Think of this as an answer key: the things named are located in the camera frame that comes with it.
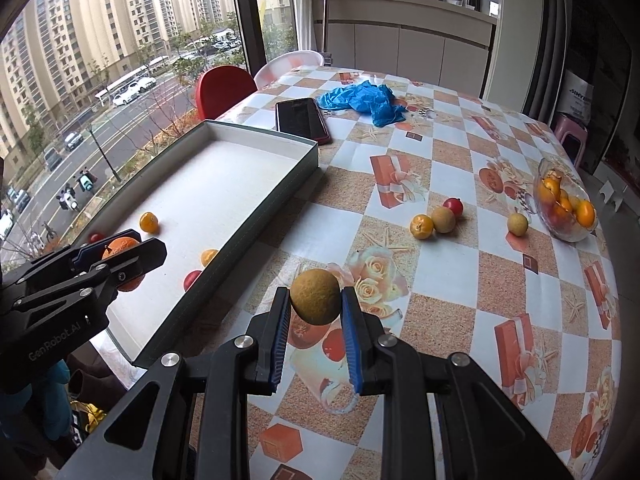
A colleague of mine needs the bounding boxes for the blue disposable gloves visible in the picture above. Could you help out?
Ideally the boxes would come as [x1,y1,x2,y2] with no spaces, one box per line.
[317,81,408,128]

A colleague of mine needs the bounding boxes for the black smartphone red case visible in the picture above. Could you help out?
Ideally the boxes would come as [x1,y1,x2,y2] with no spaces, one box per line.
[275,98,332,146]

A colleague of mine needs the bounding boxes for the white counter cabinet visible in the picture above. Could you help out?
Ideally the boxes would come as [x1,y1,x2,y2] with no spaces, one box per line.
[312,0,498,101]

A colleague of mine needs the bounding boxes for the blue garment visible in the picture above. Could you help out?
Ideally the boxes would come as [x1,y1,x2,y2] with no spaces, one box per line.
[0,360,71,441]

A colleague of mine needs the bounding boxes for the white printed bag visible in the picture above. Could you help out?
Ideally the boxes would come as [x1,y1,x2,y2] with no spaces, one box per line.
[560,70,593,116]

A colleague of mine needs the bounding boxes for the orange mandarin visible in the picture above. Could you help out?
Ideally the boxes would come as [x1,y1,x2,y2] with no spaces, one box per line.
[101,236,146,292]

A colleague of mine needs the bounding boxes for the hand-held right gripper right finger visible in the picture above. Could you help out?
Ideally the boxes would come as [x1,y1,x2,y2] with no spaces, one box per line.
[341,286,573,480]

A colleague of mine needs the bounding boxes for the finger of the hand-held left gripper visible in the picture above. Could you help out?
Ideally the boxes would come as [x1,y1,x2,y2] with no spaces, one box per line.
[12,238,167,336]
[2,244,112,293]

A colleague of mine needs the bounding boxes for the pink plastic stool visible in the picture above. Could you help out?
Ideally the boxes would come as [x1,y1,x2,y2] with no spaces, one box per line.
[552,112,590,171]

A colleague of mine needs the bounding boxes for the red plastic chair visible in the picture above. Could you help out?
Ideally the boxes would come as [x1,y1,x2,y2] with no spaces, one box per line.
[196,65,258,120]

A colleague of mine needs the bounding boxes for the white plastic chair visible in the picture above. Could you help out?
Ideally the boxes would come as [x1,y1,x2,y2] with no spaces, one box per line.
[253,50,325,91]

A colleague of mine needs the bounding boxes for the white step stool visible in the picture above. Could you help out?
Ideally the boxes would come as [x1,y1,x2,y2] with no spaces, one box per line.
[597,180,626,211]

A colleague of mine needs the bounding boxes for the shallow white cardboard box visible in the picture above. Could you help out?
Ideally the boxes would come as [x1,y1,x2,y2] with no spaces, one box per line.
[87,119,320,370]

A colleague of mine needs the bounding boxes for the clear glass bowl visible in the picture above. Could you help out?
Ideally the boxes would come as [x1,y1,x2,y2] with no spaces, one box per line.
[534,157,598,243]

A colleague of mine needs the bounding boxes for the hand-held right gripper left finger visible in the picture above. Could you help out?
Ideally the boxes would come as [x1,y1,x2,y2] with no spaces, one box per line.
[55,287,292,480]

